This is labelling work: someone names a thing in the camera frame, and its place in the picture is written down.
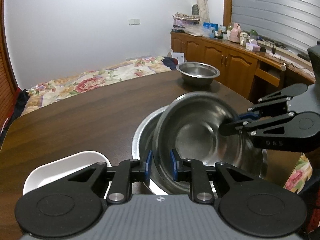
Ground floral white tray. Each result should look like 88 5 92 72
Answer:
23 151 111 195

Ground pink thermos jug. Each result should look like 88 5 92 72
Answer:
229 23 241 43

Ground large steel bowl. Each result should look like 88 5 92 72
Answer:
131 106 267 195

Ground beige patterned curtain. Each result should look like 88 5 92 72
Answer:
194 0 211 26

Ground pink tissue box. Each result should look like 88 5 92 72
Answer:
245 39 261 52

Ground wooden louvre wardrobe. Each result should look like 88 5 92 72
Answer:
0 0 21 128

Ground white wall switch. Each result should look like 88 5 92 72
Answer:
129 19 140 25

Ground grey window blind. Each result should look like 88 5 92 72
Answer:
232 0 319 52

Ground stack of folded fabrics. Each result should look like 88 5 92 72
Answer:
172 12 200 33

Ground wooden sideboard cabinet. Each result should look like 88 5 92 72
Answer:
171 32 315 102

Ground blue picture card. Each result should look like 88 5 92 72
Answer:
202 22 219 38

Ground dark clothes on bed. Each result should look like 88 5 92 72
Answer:
1 89 30 144

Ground floral bed quilt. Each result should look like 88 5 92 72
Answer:
19 55 313 196

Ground white paper bag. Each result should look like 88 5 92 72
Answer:
171 52 185 64

